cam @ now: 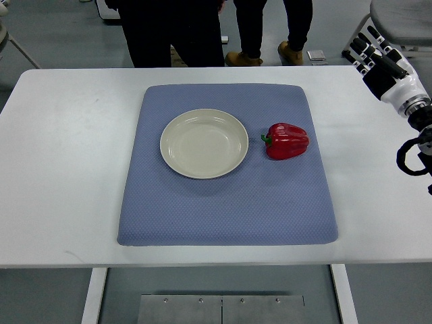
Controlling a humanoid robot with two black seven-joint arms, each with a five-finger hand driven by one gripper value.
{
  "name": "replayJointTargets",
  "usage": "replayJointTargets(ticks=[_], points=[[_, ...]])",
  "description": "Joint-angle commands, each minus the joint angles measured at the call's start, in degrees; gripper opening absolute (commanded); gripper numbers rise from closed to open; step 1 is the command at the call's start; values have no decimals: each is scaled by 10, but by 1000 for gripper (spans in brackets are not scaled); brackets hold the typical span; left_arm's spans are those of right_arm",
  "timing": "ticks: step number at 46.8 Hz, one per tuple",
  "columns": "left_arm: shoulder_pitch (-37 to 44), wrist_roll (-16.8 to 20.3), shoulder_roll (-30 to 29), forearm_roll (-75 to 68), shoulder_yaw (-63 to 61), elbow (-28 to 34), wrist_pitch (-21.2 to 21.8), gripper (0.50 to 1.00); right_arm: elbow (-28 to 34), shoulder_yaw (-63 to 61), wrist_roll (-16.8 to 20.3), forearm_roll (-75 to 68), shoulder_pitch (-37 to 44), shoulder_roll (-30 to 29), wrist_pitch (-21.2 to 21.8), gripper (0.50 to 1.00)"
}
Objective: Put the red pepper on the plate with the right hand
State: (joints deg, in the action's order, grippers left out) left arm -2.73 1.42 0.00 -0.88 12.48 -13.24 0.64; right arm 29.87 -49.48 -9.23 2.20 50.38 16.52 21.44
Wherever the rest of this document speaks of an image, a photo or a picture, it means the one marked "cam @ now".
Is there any white table leg left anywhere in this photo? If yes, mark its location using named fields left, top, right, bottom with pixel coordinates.
left=81, top=267, right=108, bottom=324

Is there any grey chair seat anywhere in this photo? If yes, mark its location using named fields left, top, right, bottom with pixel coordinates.
left=351, top=0, right=431, bottom=57

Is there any blue textured mat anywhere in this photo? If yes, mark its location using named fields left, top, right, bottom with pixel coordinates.
left=117, top=84, right=338, bottom=246

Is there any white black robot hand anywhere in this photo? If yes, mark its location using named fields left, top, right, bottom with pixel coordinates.
left=344, top=26, right=431, bottom=117

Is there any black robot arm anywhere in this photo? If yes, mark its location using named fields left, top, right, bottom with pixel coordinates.
left=396, top=103, right=431, bottom=176

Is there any white table leg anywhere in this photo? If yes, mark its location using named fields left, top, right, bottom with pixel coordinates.
left=81, top=267, right=108, bottom=324
left=330, top=264, right=358, bottom=324

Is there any person with tan boots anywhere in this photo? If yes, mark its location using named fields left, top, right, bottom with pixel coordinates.
left=225, top=1, right=313, bottom=67

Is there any small grey floor box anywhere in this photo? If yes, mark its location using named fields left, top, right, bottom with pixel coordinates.
left=306, top=50, right=326, bottom=62

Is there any red bell pepper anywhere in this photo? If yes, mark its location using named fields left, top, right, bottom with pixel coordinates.
left=261, top=123, right=310, bottom=160

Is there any cream round plate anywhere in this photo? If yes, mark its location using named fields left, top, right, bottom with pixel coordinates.
left=159, top=109, right=249, bottom=180

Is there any white table leg right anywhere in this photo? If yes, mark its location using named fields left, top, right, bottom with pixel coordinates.
left=330, top=264, right=358, bottom=324

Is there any white furniture at left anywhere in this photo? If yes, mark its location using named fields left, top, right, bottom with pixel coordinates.
left=1, top=0, right=42, bottom=69

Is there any grey metal base plate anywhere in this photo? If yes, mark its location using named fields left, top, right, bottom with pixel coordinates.
left=138, top=294, right=307, bottom=323

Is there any person in black trousers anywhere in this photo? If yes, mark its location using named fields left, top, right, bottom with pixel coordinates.
left=105, top=1, right=225, bottom=68

